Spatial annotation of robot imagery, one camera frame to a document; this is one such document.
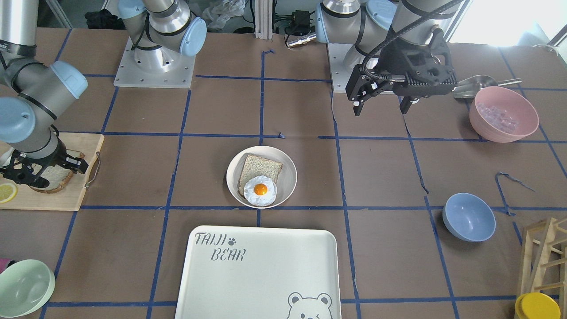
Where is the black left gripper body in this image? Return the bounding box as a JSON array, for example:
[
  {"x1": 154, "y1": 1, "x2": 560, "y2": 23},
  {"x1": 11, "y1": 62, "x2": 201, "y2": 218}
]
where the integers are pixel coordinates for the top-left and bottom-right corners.
[{"x1": 346, "y1": 28, "x2": 459, "y2": 102}]

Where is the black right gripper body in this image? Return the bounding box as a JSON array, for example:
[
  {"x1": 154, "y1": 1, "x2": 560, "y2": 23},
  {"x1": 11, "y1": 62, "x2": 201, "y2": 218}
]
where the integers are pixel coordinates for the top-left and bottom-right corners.
[{"x1": 0, "y1": 148, "x2": 89, "y2": 187}]

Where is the white bread slice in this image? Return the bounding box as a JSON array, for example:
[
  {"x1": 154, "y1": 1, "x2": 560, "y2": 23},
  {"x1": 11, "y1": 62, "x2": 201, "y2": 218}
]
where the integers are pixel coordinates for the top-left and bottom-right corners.
[{"x1": 29, "y1": 150, "x2": 85, "y2": 194}]

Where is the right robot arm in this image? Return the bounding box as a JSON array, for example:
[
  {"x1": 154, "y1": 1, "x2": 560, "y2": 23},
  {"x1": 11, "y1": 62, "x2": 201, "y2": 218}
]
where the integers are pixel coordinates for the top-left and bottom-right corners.
[{"x1": 1, "y1": 0, "x2": 206, "y2": 188}]

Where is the cream round plate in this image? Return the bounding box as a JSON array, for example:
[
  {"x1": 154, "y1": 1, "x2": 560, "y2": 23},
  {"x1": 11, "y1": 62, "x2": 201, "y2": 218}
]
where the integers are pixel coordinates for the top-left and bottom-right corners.
[{"x1": 225, "y1": 146, "x2": 298, "y2": 209}]

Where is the bread slice on plate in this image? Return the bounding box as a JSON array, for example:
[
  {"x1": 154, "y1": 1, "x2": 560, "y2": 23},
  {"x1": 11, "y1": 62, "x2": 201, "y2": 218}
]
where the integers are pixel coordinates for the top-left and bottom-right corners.
[{"x1": 238, "y1": 154, "x2": 284, "y2": 196}]

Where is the lemon slice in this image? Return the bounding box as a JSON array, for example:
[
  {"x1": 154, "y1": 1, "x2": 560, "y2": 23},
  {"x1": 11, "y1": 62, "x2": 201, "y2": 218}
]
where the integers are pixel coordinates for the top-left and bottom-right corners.
[{"x1": 0, "y1": 183, "x2": 18, "y2": 204}]

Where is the wooden cutting board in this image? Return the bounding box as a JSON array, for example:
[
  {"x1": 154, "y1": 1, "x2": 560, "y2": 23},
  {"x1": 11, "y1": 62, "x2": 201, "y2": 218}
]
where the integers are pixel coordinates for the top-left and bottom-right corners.
[{"x1": 0, "y1": 132, "x2": 105, "y2": 211}]

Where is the metal scoop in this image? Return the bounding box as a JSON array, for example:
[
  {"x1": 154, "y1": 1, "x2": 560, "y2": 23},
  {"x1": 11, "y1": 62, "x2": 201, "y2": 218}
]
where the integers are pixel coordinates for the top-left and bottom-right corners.
[{"x1": 452, "y1": 75, "x2": 522, "y2": 99}]

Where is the pink bowl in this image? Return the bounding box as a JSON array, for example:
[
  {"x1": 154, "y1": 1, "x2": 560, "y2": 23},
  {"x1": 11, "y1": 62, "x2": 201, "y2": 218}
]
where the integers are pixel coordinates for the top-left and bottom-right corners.
[{"x1": 469, "y1": 86, "x2": 540, "y2": 143}]

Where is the pink cloth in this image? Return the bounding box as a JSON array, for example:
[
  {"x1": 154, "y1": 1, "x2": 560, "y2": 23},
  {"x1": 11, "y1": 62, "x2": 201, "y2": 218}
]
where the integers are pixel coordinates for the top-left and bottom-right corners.
[{"x1": 0, "y1": 258, "x2": 16, "y2": 273}]

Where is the green bowl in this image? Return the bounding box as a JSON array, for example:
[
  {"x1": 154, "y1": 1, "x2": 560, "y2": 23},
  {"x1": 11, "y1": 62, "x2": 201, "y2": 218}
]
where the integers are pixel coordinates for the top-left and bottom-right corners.
[{"x1": 0, "y1": 259, "x2": 55, "y2": 318}]

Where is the blue bowl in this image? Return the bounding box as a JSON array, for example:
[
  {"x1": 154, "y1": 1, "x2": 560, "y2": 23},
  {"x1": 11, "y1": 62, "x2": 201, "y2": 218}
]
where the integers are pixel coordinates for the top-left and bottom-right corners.
[{"x1": 442, "y1": 193, "x2": 496, "y2": 242}]

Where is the fried egg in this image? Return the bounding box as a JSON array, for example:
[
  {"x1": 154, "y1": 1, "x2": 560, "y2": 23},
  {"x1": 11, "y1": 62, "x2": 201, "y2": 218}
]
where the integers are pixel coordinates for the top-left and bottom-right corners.
[{"x1": 244, "y1": 175, "x2": 277, "y2": 207}]

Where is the wooden rack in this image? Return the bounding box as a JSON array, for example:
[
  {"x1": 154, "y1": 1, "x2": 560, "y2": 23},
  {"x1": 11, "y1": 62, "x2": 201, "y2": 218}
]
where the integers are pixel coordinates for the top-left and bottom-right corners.
[{"x1": 517, "y1": 218, "x2": 566, "y2": 319}]

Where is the cream bear tray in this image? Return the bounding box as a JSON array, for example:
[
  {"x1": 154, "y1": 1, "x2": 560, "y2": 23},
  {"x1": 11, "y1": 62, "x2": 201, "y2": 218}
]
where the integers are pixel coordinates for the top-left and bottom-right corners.
[{"x1": 175, "y1": 226, "x2": 342, "y2": 319}]

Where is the yellow cup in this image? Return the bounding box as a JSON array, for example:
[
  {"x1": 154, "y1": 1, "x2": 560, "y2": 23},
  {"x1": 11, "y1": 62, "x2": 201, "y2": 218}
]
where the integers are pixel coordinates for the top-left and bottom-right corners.
[{"x1": 514, "y1": 292, "x2": 561, "y2": 319}]

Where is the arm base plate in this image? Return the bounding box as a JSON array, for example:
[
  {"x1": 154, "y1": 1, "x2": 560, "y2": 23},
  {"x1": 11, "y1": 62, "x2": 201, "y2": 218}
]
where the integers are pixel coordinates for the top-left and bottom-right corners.
[
  {"x1": 327, "y1": 43, "x2": 364, "y2": 93},
  {"x1": 113, "y1": 39, "x2": 195, "y2": 89}
]

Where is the aluminium frame post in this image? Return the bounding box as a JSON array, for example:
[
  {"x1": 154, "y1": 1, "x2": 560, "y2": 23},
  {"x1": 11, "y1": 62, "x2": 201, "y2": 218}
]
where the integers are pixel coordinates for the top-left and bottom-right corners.
[{"x1": 253, "y1": 0, "x2": 274, "y2": 42}]

